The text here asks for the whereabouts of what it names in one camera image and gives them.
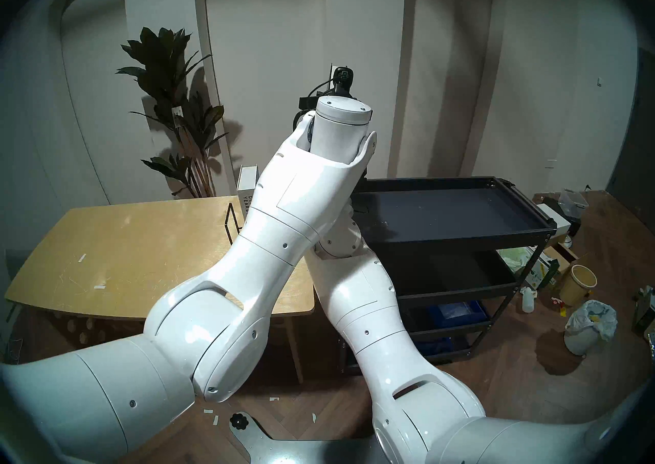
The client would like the tall dark green plant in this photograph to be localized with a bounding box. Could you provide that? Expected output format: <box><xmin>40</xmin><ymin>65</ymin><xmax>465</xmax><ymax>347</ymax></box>
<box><xmin>116</xmin><ymin>27</ymin><xmax>230</xmax><ymax>198</ymax></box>

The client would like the black wire book stand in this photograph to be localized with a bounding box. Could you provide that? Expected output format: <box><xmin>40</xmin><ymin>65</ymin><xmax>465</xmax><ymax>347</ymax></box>
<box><xmin>224</xmin><ymin>203</ymin><xmax>243</xmax><ymax>246</ymax></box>

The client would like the open cardboard box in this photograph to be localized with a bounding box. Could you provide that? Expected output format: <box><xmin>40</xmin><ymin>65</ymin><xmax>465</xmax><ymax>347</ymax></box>
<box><xmin>542</xmin><ymin>243</ymin><xmax>579</xmax><ymax>284</ymax></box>

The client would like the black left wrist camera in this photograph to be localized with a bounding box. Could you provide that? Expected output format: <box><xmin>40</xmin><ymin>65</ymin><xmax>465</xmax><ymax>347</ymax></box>
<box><xmin>331</xmin><ymin>64</ymin><xmax>355</xmax><ymax>98</ymax></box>

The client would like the pale yellow bucket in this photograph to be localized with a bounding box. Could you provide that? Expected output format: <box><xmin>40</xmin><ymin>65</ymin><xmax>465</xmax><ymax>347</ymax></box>
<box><xmin>559</xmin><ymin>264</ymin><xmax>598</xmax><ymax>307</ymax></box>

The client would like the black three-shelf utility cart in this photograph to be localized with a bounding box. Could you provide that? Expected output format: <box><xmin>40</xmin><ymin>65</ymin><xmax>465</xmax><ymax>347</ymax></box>
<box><xmin>338</xmin><ymin>176</ymin><xmax>557</xmax><ymax>374</ymax></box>

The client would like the white Design Hotels yearbook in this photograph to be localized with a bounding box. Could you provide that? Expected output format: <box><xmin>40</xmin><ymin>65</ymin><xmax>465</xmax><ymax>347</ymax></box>
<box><xmin>236</xmin><ymin>165</ymin><xmax>259</xmax><ymax>219</ymax></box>

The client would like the white trash bag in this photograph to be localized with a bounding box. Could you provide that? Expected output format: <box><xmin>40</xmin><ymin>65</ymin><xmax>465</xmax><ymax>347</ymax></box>
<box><xmin>564</xmin><ymin>300</ymin><xmax>618</xmax><ymax>356</ymax></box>

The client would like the green white plastic bag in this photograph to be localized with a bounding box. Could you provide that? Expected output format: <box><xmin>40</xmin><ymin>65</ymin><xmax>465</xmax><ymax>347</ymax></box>
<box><xmin>499</xmin><ymin>247</ymin><xmax>538</xmax><ymax>275</ymax></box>

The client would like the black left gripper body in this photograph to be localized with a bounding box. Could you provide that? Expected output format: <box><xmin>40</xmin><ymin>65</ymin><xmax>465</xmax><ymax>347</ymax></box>
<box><xmin>298</xmin><ymin>90</ymin><xmax>334</xmax><ymax>111</ymax></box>

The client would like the light wooden table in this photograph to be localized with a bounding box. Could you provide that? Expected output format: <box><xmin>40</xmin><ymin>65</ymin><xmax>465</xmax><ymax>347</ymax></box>
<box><xmin>4</xmin><ymin>194</ymin><xmax>315</xmax><ymax>384</ymax></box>

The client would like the grey metal robot base plate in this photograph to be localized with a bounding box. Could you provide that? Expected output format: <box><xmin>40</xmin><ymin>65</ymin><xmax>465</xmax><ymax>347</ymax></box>
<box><xmin>229</xmin><ymin>411</ymin><xmax>382</xmax><ymax>464</ymax></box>

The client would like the clear plastic storage box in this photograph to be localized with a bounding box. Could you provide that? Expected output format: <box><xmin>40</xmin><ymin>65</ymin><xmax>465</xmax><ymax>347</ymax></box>
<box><xmin>558</xmin><ymin>189</ymin><xmax>589</xmax><ymax>219</ymax></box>

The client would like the white box beside cart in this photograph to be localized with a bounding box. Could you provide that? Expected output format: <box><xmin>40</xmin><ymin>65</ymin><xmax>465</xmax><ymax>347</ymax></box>
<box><xmin>536</xmin><ymin>203</ymin><xmax>571</xmax><ymax>236</ymax></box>

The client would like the dark green carton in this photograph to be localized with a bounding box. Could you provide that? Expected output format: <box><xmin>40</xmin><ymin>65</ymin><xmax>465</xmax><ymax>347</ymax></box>
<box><xmin>635</xmin><ymin>286</ymin><xmax>655</xmax><ymax>338</ymax></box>

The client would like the blue plastic bin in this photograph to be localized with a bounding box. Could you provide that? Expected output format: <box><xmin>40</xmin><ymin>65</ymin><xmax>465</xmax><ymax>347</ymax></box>
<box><xmin>427</xmin><ymin>300</ymin><xmax>487</xmax><ymax>328</ymax></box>

